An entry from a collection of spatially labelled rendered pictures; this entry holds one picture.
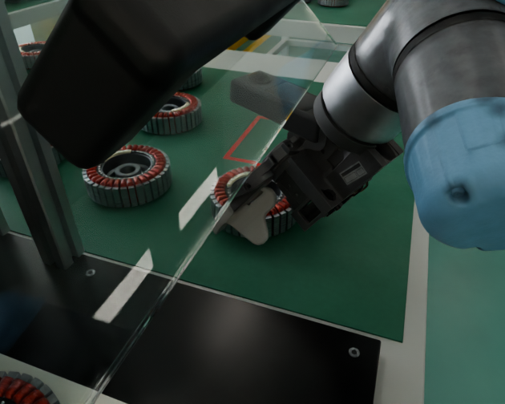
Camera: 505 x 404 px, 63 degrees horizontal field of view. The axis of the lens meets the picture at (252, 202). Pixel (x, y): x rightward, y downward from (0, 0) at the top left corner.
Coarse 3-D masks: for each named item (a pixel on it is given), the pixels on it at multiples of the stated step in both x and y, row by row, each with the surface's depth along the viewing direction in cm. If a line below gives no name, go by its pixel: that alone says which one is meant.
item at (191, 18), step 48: (96, 0) 6; (144, 0) 6; (192, 0) 7; (240, 0) 8; (288, 0) 10; (48, 48) 6; (96, 48) 6; (144, 48) 6; (192, 48) 6; (48, 96) 7; (96, 96) 6; (144, 96) 6; (96, 144) 7
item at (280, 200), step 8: (272, 184) 53; (280, 192) 51; (280, 200) 49; (272, 208) 47; (280, 208) 47; (288, 208) 48; (272, 216) 47; (280, 216) 47; (288, 216) 48; (272, 224) 48; (280, 224) 48; (288, 224) 48; (232, 232) 48; (272, 232) 48; (280, 232) 48
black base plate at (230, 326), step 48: (192, 288) 40; (144, 336) 35; (192, 336) 35; (240, 336) 35; (288, 336) 35; (336, 336) 35; (144, 384) 32; (192, 384) 32; (240, 384) 32; (288, 384) 32; (336, 384) 32
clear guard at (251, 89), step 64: (0, 0) 8; (64, 0) 10; (0, 64) 8; (256, 64) 15; (320, 64) 19; (0, 128) 7; (192, 128) 11; (256, 128) 13; (0, 192) 7; (64, 192) 8; (128, 192) 8; (192, 192) 10; (0, 256) 6; (64, 256) 7; (128, 256) 8; (192, 256) 9; (0, 320) 6; (64, 320) 7; (128, 320) 7; (0, 384) 6; (64, 384) 6
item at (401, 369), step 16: (336, 64) 99; (320, 80) 90; (416, 208) 53; (416, 224) 51; (416, 240) 48; (416, 256) 46; (416, 272) 44; (416, 288) 42; (256, 304) 41; (416, 304) 41; (320, 320) 39; (416, 320) 39; (368, 336) 38; (416, 336) 38; (384, 352) 37; (400, 352) 37; (416, 352) 37; (384, 368) 35; (400, 368) 35; (416, 368) 35; (384, 384) 34; (400, 384) 34; (416, 384) 34; (384, 400) 33; (400, 400) 33; (416, 400) 33
